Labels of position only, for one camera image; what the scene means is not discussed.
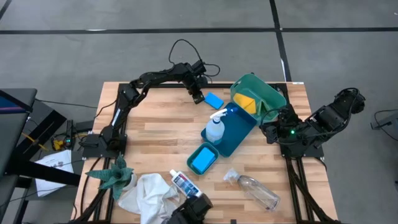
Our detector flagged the floor electronics with yellow cable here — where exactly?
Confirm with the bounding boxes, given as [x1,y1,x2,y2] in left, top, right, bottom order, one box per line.
[49,132,77,152]

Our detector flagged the white paper sheets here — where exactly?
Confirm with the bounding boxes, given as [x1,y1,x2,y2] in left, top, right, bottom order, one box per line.
[34,149,75,198]

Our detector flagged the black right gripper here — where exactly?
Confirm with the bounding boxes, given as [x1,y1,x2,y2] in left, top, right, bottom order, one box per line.
[264,105,301,144]

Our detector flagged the yellow sponge cloth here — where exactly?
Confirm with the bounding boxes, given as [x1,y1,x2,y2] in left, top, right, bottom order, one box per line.
[233,92,257,115]

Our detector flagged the white spray bottle blue trigger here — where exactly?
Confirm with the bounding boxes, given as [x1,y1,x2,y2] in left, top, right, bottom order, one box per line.
[205,107,239,146]

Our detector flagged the grey equipment base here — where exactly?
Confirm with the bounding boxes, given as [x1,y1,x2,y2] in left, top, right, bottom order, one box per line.
[370,112,398,131]

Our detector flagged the black side table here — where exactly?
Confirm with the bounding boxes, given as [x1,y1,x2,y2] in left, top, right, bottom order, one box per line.
[0,88,81,224]

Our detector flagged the green plant in white pot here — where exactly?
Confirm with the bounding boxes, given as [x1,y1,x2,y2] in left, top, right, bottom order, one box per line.
[85,155,138,202]

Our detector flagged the white towel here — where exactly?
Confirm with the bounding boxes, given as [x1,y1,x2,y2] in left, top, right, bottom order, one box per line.
[117,173,181,224]

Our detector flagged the blue kitchen sponge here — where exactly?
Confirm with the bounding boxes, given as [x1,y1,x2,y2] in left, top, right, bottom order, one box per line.
[204,91,225,110]
[191,147,217,174]

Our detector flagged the dark blue plastic bin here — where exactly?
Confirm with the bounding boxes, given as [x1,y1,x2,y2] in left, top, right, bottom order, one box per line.
[200,101,258,158]

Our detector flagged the small teal plastic bin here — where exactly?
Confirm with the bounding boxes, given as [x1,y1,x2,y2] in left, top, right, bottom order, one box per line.
[186,142,220,176]

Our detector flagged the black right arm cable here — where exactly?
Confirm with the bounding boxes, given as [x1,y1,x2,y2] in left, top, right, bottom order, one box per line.
[337,87,366,114]

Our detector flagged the clear plastic spray bottle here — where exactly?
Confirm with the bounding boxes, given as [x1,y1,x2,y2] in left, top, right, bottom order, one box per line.
[223,169,282,212]

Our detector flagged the black aluminium table frame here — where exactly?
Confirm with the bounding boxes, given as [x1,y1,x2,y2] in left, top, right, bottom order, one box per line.
[67,81,340,224]

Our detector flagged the white cleaner bottle blue label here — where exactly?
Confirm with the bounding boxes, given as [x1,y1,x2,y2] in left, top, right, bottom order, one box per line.
[169,169,203,198]

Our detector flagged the large teal plastic bin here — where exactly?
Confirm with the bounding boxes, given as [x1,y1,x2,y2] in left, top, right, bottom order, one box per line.
[229,73,287,127]

